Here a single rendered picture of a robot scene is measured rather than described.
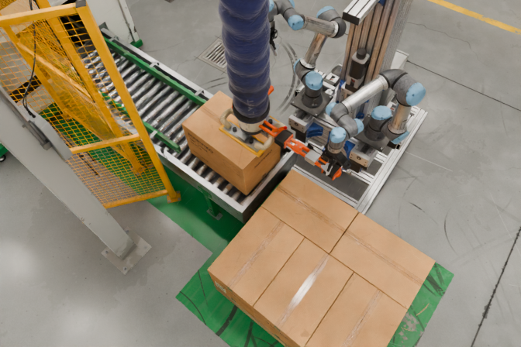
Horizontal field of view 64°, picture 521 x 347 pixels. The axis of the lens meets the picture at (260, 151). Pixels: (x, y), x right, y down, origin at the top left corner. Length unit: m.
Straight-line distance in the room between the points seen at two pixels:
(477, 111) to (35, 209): 4.29
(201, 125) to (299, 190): 0.88
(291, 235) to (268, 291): 0.42
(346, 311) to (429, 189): 1.56
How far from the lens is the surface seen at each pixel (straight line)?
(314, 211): 3.09
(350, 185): 3.60
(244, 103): 2.35
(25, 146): 2.33
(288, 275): 2.93
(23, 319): 3.93
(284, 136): 2.50
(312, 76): 2.84
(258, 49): 2.04
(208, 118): 3.05
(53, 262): 3.97
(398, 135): 2.65
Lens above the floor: 3.37
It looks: 58 degrees down
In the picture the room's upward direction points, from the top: 4 degrees counter-clockwise
